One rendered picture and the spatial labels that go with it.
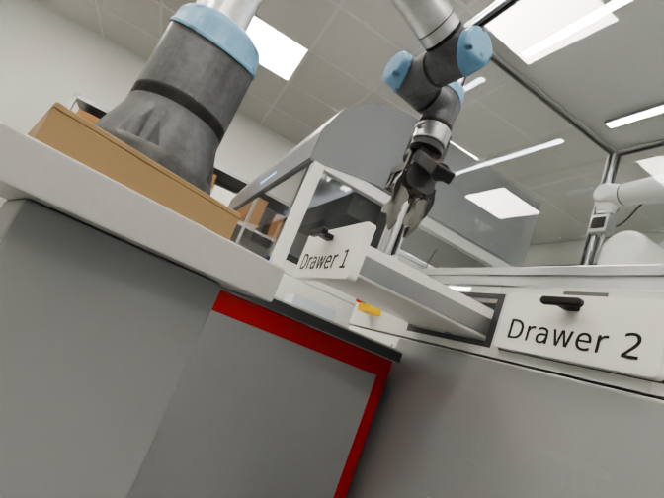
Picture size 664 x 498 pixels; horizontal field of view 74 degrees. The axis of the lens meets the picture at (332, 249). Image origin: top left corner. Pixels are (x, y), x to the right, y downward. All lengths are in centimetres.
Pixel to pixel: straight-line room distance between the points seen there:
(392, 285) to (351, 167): 110
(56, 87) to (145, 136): 494
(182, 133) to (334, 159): 135
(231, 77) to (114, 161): 19
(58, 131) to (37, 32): 526
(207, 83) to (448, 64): 49
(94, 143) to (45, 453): 27
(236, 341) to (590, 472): 65
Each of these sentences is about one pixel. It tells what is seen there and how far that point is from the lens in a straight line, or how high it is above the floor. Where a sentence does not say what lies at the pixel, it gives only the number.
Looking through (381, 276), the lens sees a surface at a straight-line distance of 80.
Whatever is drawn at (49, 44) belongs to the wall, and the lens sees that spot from 563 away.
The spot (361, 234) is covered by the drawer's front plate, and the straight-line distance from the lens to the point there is 78.
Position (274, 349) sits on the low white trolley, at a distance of 99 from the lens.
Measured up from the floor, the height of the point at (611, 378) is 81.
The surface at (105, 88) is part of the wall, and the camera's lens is 541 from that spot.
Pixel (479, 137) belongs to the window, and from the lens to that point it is 136.
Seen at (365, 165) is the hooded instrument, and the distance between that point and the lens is 189.
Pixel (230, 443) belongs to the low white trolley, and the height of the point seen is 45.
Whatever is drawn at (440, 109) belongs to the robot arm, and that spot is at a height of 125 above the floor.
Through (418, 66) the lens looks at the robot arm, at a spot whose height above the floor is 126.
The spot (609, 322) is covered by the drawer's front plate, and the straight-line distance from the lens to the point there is 79.
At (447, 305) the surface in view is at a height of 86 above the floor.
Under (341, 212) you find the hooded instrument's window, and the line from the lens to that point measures 183.
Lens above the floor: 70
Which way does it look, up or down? 12 degrees up
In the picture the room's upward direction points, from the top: 22 degrees clockwise
